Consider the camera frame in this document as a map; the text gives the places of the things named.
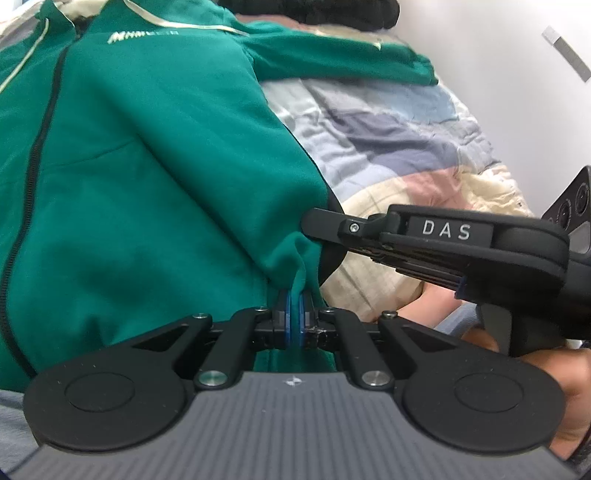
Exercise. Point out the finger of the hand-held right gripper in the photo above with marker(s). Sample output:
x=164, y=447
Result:
x=332, y=228

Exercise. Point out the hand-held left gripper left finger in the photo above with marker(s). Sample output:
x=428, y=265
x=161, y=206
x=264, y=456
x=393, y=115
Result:
x=288, y=332

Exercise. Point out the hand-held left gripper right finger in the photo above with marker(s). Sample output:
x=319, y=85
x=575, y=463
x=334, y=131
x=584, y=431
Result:
x=301, y=330

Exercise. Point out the green hoodie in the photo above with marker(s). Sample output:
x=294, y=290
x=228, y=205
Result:
x=138, y=184

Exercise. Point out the person's right hand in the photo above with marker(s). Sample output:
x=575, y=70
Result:
x=572, y=374

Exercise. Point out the patchwork bedspread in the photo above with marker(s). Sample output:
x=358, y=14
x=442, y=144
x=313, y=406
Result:
x=392, y=138

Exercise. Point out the black puffer jacket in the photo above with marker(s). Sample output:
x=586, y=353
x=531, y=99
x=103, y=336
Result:
x=323, y=14

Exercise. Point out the grey wall strip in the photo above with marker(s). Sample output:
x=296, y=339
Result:
x=568, y=50

